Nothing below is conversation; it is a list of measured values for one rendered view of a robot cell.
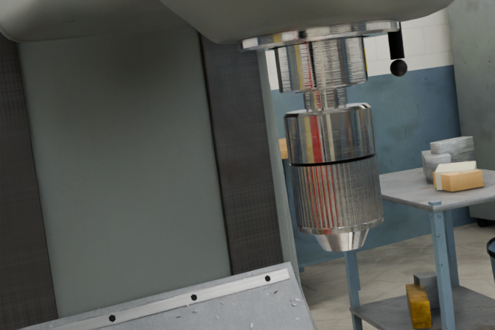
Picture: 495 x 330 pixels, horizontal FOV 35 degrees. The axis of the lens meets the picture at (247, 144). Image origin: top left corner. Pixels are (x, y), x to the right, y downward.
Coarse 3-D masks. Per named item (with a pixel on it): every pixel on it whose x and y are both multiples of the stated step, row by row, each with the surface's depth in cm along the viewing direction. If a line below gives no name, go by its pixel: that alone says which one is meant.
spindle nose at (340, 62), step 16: (288, 48) 40; (304, 48) 39; (320, 48) 39; (336, 48) 39; (352, 48) 40; (288, 64) 40; (304, 64) 39; (320, 64) 39; (336, 64) 39; (352, 64) 40; (288, 80) 40; (304, 80) 39; (320, 80) 39; (336, 80) 39; (352, 80) 40
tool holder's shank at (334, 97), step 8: (328, 88) 40; (336, 88) 41; (344, 88) 41; (304, 96) 41; (312, 96) 41; (320, 96) 40; (328, 96) 40; (336, 96) 41; (344, 96) 41; (304, 104) 41; (312, 104) 41; (320, 104) 40; (328, 104) 40; (336, 104) 41; (344, 104) 41
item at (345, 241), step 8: (352, 232) 41; (360, 232) 41; (320, 240) 41; (328, 240) 41; (336, 240) 41; (344, 240) 41; (352, 240) 41; (360, 240) 41; (328, 248) 41; (336, 248) 41; (344, 248) 41; (352, 248) 41
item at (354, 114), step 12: (336, 108) 40; (348, 108) 40; (360, 108) 40; (288, 120) 41; (300, 120) 40; (312, 120) 40; (324, 120) 39; (336, 120) 39; (348, 120) 39; (360, 120) 40; (372, 120) 41; (288, 132) 41; (300, 132) 40
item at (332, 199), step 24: (288, 144) 41; (312, 144) 40; (336, 144) 39; (360, 144) 40; (312, 168) 40; (336, 168) 40; (360, 168) 40; (312, 192) 40; (336, 192) 40; (360, 192) 40; (312, 216) 40; (336, 216) 40; (360, 216) 40
